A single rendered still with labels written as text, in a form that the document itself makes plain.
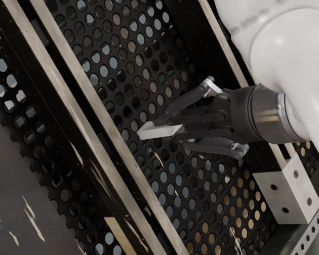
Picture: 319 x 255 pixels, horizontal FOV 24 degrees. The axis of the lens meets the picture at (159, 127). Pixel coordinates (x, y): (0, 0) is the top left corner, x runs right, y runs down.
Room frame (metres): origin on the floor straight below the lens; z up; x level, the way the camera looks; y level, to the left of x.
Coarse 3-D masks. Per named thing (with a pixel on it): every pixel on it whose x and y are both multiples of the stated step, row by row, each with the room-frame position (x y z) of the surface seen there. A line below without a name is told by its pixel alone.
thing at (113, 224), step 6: (108, 222) 0.74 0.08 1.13; (114, 222) 0.73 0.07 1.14; (114, 228) 0.73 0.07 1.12; (120, 228) 0.73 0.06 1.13; (114, 234) 0.73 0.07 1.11; (120, 234) 0.73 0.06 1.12; (120, 240) 0.73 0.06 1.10; (126, 240) 0.72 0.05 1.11; (126, 246) 0.72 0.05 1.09; (126, 252) 0.72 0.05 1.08; (132, 252) 0.72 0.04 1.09
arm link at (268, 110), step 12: (264, 96) 0.72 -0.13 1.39; (276, 96) 0.71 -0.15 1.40; (252, 108) 0.72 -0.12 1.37; (264, 108) 0.71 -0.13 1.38; (276, 108) 0.70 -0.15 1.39; (264, 120) 0.70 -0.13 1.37; (276, 120) 0.69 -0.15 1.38; (288, 120) 0.68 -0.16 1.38; (264, 132) 0.70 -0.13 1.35; (276, 132) 0.69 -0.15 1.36; (288, 132) 0.68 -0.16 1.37
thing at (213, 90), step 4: (204, 80) 0.79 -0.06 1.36; (208, 80) 0.79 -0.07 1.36; (208, 84) 0.79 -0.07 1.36; (212, 84) 0.79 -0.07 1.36; (208, 88) 0.79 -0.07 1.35; (212, 88) 0.78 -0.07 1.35; (216, 88) 0.79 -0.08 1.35; (208, 92) 0.79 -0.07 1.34; (212, 92) 0.78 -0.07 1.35; (216, 92) 0.78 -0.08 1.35; (220, 92) 0.78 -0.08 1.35; (224, 92) 0.78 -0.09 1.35; (204, 96) 0.78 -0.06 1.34; (208, 96) 0.79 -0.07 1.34
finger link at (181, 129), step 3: (180, 129) 0.81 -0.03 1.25; (183, 129) 0.81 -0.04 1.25; (162, 138) 0.82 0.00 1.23; (165, 138) 0.82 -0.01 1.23; (168, 138) 0.82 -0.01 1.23; (171, 138) 0.81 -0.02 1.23; (183, 141) 0.80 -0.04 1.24; (186, 141) 0.80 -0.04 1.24; (189, 141) 0.80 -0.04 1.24; (192, 141) 0.80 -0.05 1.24; (195, 141) 0.81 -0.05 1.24
